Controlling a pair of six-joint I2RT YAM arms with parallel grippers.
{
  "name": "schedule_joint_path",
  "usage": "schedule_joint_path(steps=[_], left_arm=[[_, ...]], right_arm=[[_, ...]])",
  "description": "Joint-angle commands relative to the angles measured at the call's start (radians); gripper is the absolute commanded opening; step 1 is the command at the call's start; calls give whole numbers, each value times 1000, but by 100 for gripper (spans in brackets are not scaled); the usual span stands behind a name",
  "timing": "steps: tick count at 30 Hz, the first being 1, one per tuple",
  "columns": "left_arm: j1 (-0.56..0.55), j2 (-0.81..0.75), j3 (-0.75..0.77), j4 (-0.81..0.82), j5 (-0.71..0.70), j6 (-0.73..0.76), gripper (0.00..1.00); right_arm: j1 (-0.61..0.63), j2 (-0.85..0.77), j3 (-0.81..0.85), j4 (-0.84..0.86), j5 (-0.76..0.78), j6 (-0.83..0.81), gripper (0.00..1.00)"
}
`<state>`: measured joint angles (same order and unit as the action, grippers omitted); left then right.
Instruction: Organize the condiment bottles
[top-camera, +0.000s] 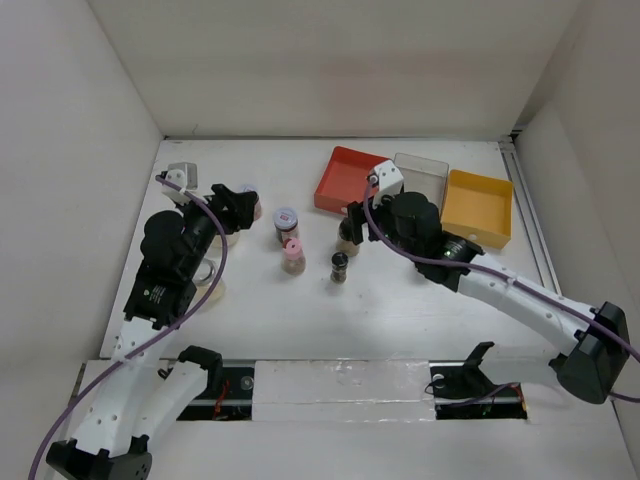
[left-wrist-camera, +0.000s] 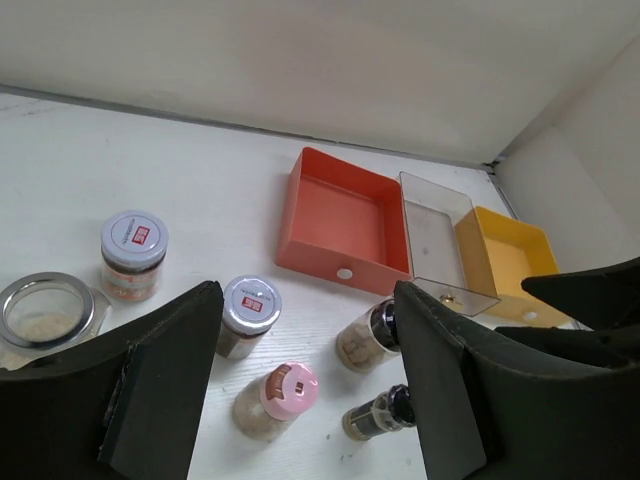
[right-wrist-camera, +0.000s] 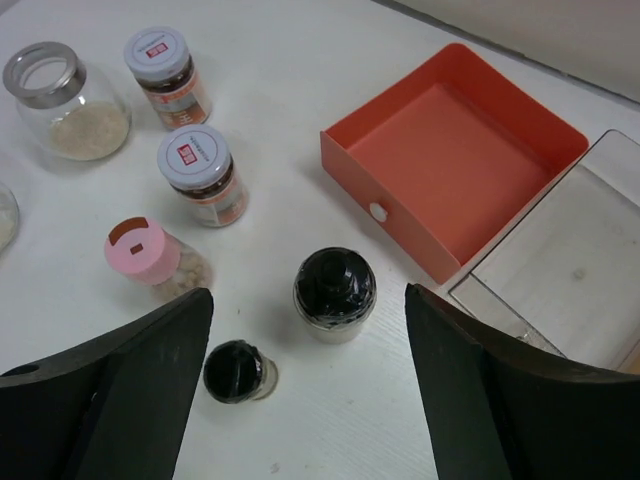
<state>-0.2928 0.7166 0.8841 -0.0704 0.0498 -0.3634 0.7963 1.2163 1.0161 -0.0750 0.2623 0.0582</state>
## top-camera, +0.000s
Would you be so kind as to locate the red orange plastic bin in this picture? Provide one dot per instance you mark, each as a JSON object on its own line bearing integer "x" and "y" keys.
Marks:
{"x": 344, "y": 179}

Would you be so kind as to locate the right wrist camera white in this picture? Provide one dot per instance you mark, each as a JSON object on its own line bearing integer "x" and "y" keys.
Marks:
{"x": 386, "y": 179}

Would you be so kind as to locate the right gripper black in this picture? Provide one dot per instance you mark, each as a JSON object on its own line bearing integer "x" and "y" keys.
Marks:
{"x": 356, "y": 217}

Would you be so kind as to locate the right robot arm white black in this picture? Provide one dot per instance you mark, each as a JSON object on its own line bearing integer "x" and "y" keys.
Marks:
{"x": 592, "y": 342}

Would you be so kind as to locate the yellow plastic bin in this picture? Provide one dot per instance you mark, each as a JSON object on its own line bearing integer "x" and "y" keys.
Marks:
{"x": 478, "y": 208}

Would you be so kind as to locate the aluminium rail right side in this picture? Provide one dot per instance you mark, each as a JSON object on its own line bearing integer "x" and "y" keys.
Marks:
{"x": 528, "y": 215}

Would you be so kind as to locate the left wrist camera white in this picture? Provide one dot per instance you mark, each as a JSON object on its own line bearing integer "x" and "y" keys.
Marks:
{"x": 182, "y": 174}

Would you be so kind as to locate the white-powder bottle black pump cap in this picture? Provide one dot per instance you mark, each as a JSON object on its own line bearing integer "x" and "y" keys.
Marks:
{"x": 349, "y": 238}

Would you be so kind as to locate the pink cap spice bottle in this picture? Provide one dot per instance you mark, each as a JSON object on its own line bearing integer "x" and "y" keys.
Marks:
{"x": 293, "y": 260}

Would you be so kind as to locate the clear plastic bin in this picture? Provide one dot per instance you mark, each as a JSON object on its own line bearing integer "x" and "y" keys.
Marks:
{"x": 423, "y": 175}

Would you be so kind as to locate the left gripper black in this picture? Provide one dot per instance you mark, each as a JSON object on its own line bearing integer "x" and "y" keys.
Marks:
{"x": 235, "y": 207}

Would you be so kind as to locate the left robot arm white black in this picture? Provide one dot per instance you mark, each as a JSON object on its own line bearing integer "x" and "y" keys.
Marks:
{"x": 130, "y": 410}

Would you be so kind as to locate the large glass jar metal lid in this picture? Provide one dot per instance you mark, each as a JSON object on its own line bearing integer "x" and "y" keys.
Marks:
{"x": 203, "y": 279}

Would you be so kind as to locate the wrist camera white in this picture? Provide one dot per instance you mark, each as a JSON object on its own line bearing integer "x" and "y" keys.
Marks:
{"x": 386, "y": 179}
{"x": 182, "y": 174}

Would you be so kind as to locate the dark sauce jar white lid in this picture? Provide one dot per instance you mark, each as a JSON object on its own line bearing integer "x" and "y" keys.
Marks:
{"x": 285, "y": 220}

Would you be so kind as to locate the small black pepper grinder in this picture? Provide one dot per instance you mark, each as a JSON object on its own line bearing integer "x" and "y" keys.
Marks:
{"x": 339, "y": 265}

